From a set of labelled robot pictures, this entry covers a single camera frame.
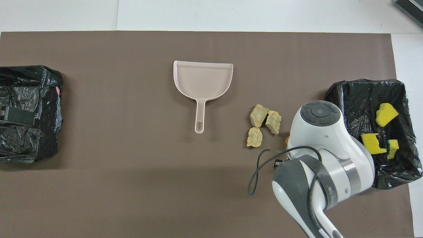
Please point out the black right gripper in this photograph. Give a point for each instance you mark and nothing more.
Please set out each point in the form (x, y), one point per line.
(278, 163)

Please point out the pale beige foam chunk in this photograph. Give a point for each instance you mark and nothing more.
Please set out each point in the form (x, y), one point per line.
(273, 121)
(255, 137)
(259, 115)

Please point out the yellow sponge piece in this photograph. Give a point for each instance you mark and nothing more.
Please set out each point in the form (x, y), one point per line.
(372, 143)
(386, 114)
(393, 148)

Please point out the beige plastic dustpan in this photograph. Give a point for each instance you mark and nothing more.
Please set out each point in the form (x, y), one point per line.
(203, 81)

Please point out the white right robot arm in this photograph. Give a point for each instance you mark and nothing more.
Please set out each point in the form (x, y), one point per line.
(324, 138)

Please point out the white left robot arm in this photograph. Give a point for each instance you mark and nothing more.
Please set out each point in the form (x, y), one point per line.
(16, 115)

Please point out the black bag lined bin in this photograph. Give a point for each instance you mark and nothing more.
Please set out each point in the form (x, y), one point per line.
(357, 105)
(29, 86)

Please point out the brown table mat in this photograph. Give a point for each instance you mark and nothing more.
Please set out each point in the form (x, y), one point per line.
(132, 148)

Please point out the dark grey ribbed device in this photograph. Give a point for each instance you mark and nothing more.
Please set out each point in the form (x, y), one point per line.
(411, 10)

